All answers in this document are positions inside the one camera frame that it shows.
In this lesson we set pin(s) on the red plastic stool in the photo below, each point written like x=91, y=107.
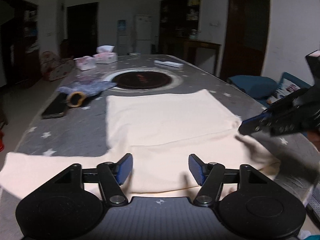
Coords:
x=1, y=142

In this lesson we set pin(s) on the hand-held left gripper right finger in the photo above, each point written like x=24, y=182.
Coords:
x=196, y=168

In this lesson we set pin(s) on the round built-in induction cooktop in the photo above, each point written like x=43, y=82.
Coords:
x=142, y=80

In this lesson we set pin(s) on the dark wooden side table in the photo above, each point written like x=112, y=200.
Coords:
x=200, y=46

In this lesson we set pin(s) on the blue knit work glove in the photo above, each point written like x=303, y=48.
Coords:
x=95, y=87

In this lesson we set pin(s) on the white power strip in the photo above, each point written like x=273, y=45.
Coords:
x=168, y=63

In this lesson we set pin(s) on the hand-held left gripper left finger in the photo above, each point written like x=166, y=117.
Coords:
x=125, y=168

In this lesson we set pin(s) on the cream sweatshirt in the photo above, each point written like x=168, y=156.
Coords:
x=162, y=120

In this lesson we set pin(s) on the butterfly print cushion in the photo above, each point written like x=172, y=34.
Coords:
x=287, y=87

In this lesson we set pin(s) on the dark entrance door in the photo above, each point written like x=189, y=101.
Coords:
x=82, y=30

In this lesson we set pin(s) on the water dispenser with blue bottle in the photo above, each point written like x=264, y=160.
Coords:
x=122, y=40

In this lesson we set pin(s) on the white refrigerator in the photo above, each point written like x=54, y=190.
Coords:
x=143, y=33

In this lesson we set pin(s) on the polka dot play tent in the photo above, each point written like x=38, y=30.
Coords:
x=56, y=67

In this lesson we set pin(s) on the small pink tissue box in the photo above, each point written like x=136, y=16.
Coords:
x=85, y=63

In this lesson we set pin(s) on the tall wooden display cabinet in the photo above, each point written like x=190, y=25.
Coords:
x=177, y=17

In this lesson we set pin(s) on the dark wooden interior door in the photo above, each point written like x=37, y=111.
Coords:
x=245, y=30

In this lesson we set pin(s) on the black smartphone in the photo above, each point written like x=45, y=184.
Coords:
x=53, y=110

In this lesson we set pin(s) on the white tissue box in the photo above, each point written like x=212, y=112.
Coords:
x=106, y=56

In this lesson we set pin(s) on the glass jar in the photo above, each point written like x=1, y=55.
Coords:
x=193, y=34

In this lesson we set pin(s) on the blue sofa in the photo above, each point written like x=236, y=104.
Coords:
x=252, y=85

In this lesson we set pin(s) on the dark wooden shelf cabinet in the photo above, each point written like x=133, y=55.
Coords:
x=31, y=42

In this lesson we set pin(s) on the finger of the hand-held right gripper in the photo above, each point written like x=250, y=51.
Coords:
x=252, y=123
x=285, y=100

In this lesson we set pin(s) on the grey star print tablecloth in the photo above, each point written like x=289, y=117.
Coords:
x=75, y=130

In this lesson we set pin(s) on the small green dish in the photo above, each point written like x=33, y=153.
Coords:
x=133, y=54

